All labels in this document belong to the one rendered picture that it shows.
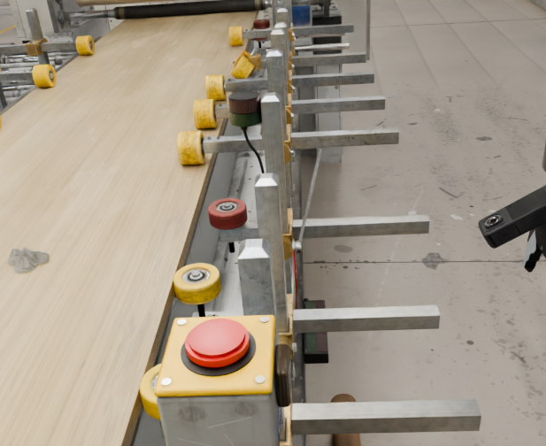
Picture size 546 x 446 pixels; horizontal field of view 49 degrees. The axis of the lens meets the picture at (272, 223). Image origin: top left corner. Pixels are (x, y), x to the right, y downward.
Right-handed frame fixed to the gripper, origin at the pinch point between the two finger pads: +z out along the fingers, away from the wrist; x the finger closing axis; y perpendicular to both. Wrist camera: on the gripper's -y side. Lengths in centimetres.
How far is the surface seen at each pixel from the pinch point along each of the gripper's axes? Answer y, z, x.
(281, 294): -37.2, 3.5, 6.7
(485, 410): 17, 94, 69
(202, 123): -65, 1, 82
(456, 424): -12.6, 10.9, -12.6
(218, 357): -35, -29, -44
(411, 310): -15.5, 12.2, 14.0
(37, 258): -83, 3, 17
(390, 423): -21.3, 10.5, -13.1
